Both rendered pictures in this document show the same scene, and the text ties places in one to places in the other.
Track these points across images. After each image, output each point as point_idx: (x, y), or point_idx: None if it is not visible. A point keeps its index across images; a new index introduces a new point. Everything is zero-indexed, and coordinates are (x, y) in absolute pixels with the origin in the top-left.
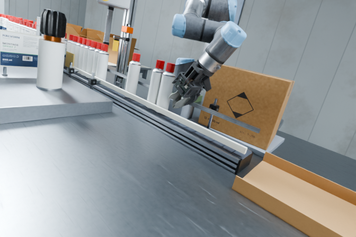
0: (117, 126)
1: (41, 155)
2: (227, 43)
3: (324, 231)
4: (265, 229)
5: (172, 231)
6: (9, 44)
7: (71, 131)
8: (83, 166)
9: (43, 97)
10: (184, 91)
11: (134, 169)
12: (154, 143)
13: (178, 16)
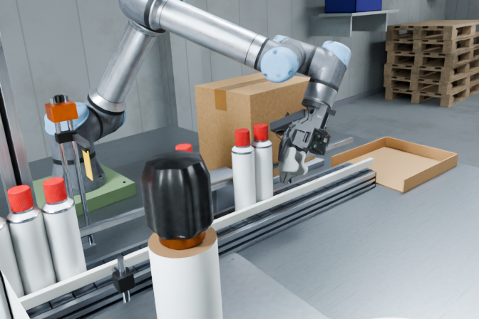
0: (305, 260)
1: (450, 312)
2: (346, 69)
3: (441, 164)
4: (445, 189)
5: None
6: None
7: (361, 302)
8: (444, 275)
9: None
10: (323, 147)
11: (418, 242)
12: (340, 228)
13: (289, 53)
